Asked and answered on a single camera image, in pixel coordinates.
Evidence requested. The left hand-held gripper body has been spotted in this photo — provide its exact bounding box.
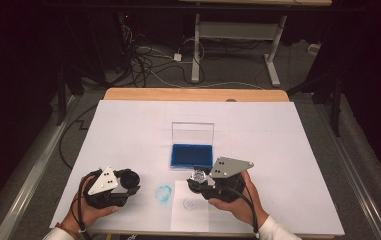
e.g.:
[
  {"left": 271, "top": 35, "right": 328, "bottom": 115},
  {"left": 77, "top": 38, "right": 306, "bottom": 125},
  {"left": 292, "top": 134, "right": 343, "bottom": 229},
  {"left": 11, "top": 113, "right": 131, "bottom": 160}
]
[{"left": 83, "top": 165, "right": 136, "bottom": 210}]

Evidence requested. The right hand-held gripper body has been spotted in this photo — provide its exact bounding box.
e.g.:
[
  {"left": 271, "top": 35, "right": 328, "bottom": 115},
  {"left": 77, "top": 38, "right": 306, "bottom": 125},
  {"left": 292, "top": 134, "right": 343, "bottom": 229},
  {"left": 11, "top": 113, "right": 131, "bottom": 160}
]
[{"left": 202, "top": 156, "right": 255, "bottom": 203}]

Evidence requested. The stamp with clear handle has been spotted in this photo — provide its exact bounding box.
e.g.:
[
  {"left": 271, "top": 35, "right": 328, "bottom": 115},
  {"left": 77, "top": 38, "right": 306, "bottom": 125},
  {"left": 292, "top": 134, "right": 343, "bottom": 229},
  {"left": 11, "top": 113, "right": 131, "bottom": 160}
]
[{"left": 189, "top": 168, "right": 212, "bottom": 188}]

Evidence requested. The blue ink pad clear lid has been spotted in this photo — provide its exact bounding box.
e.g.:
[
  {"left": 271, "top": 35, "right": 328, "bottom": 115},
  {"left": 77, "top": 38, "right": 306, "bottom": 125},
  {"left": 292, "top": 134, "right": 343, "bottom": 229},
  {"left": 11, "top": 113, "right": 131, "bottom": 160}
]
[{"left": 170, "top": 121, "right": 216, "bottom": 169}]

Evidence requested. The small white paper sheet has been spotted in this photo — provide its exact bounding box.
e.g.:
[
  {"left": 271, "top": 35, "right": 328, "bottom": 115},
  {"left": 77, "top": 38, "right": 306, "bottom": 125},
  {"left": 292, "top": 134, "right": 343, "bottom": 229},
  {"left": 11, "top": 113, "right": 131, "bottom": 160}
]
[{"left": 170, "top": 180, "right": 210, "bottom": 233}]

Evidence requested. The person's left hand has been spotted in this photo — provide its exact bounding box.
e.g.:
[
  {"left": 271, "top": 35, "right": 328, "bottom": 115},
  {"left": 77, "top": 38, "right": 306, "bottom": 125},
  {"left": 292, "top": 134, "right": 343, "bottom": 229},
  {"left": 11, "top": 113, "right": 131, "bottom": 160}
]
[{"left": 61, "top": 176, "right": 120, "bottom": 231}]

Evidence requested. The person's right hand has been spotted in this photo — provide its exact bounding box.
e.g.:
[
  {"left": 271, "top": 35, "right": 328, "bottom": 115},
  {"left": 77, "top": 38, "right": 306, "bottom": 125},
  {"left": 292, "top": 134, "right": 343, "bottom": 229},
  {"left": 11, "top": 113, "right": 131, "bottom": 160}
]
[{"left": 207, "top": 169, "right": 269, "bottom": 229}]

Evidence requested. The clear plastic cap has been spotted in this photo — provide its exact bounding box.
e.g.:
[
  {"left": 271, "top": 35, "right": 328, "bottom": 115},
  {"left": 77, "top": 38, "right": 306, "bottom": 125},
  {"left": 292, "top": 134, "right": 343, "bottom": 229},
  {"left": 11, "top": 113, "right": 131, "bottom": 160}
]
[{"left": 154, "top": 184, "right": 173, "bottom": 203}]

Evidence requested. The large white board sheet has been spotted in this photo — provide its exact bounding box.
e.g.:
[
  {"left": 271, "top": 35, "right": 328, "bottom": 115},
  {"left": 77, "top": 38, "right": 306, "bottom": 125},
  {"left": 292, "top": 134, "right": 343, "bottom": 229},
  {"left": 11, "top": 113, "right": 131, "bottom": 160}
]
[{"left": 50, "top": 99, "right": 346, "bottom": 238}]

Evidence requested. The black metal stand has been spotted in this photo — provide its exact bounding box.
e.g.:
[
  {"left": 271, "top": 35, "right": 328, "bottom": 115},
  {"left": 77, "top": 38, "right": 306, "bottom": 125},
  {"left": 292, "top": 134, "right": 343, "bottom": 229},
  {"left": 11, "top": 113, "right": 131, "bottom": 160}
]
[{"left": 287, "top": 66, "right": 344, "bottom": 138}]

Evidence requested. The left hand-held gripper black cable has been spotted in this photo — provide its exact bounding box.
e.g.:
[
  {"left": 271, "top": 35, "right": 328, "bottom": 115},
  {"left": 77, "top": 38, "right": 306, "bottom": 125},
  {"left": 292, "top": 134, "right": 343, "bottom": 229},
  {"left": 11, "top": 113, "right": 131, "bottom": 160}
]
[{"left": 70, "top": 170, "right": 95, "bottom": 240}]

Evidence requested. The hand-held gripper black cable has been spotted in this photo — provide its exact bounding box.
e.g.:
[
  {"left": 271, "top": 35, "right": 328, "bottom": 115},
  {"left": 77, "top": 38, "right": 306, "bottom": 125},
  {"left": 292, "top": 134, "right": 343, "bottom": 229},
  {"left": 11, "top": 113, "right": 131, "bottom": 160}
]
[
  {"left": 70, "top": 170, "right": 95, "bottom": 240},
  {"left": 222, "top": 186, "right": 260, "bottom": 238}
]

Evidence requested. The right hand-held gripper black cable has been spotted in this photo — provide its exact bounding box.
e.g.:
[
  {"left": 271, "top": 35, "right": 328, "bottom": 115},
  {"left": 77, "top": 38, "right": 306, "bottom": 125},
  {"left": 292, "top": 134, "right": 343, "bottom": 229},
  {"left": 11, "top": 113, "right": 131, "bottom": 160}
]
[{"left": 222, "top": 186, "right": 260, "bottom": 238}]

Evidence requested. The black floor cable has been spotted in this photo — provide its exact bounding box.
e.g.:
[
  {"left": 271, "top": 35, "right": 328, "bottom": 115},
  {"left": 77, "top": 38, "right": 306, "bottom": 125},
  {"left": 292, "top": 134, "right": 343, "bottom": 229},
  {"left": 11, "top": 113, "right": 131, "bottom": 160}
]
[{"left": 58, "top": 104, "right": 100, "bottom": 170}]

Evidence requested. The grey metal floor rail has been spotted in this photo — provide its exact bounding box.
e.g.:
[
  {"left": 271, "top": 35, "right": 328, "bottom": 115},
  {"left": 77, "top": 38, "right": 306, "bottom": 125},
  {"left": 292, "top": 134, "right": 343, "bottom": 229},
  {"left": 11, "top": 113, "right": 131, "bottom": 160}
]
[
  {"left": 0, "top": 95, "right": 81, "bottom": 240},
  {"left": 312, "top": 103, "right": 381, "bottom": 240}
]

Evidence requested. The long white cable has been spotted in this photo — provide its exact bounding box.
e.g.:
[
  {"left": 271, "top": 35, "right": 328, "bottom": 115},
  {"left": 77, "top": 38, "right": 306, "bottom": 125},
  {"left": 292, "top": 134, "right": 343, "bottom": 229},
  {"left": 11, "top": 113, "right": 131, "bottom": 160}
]
[{"left": 137, "top": 45, "right": 266, "bottom": 91}]

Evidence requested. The tangle of black cables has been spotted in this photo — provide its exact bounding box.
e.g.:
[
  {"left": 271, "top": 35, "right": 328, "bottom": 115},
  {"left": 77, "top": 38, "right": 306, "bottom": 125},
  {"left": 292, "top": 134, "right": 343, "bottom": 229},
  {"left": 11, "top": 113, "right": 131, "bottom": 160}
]
[{"left": 119, "top": 24, "right": 207, "bottom": 88}]

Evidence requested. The white metal desk frame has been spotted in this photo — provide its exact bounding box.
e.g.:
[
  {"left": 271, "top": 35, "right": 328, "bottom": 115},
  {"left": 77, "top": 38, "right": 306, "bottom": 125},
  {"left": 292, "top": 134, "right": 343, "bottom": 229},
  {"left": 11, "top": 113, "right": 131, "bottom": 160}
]
[{"left": 179, "top": 0, "right": 332, "bottom": 88}]

